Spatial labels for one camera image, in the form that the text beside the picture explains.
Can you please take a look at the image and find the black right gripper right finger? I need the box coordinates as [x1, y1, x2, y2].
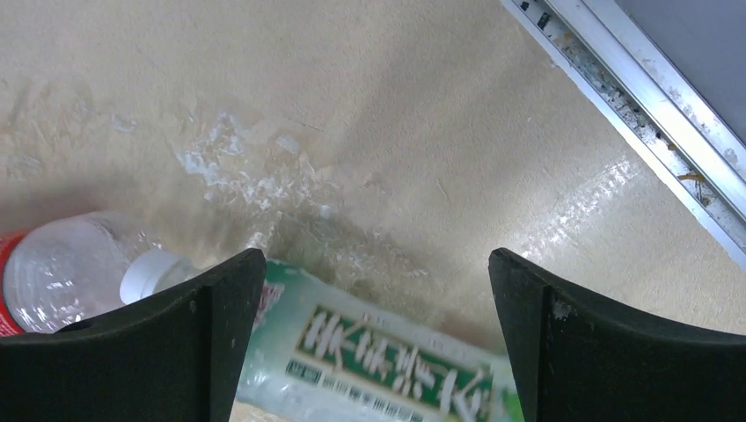
[488, 248, 745, 421]

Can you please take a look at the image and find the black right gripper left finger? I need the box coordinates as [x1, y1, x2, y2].
[1, 249, 267, 421]

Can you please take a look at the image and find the green bottle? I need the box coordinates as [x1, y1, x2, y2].
[236, 260, 523, 421]

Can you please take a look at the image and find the red white label bottle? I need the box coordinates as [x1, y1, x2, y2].
[0, 210, 158, 339]

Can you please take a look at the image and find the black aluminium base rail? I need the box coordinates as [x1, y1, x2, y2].
[505, 1, 745, 265]

